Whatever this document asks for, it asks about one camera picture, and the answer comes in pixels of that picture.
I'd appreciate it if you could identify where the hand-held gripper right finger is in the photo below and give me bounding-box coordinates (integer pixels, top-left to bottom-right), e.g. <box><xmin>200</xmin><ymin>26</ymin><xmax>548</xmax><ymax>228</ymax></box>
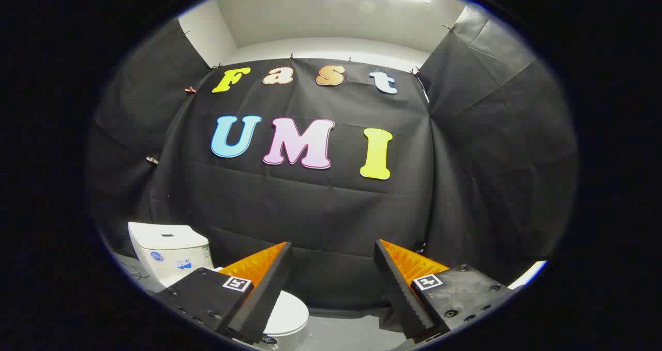
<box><xmin>373</xmin><ymin>239</ymin><xmax>522</xmax><ymax>341</ymax></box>

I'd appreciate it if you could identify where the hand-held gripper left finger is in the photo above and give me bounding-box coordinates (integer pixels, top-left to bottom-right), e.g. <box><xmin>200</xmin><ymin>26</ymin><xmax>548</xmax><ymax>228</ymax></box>
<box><xmin>154</xmin><ymin>241</ymin><xmax>293</xmax><ymax>345</ymax></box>

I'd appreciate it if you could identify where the black backdrop cloth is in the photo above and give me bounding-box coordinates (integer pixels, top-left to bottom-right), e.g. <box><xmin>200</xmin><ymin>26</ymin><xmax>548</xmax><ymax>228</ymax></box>
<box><xmin>87</xmin><ymin>2</ymin><xmax>579</xmax><ymax>313</ymax></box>

